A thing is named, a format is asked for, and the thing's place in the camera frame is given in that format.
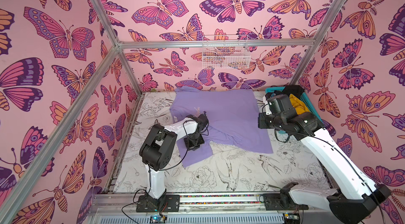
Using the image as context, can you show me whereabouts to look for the teal plastic laundry basket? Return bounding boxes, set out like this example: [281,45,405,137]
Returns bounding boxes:
[265,86,321,119]

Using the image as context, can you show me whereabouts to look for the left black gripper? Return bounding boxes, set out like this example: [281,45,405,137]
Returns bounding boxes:
[185,134,205,151]

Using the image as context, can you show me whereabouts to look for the mustard yellow t-shirt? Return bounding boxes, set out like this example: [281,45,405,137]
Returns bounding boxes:
[289,94,310,115]

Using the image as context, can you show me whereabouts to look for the lavender purple t-shirt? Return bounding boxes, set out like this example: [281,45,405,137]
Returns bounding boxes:
[170,86,273,168]

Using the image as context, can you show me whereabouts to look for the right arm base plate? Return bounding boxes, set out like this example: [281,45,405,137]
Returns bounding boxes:
[262,193,309,211]

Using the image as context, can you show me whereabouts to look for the black t-shirt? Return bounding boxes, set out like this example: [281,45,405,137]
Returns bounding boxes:
[281,85,305,98]

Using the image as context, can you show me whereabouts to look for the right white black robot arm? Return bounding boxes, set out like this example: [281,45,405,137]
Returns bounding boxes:
[258,93,391,224]

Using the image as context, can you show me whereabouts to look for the white wire wall basket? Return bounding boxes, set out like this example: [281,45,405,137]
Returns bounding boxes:
[200,39,251,70]

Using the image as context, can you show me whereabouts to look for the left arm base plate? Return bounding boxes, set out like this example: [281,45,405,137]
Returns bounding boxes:
[136,194,180,212]

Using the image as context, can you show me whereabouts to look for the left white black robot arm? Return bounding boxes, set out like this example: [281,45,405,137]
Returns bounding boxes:
[139,114,209,201]

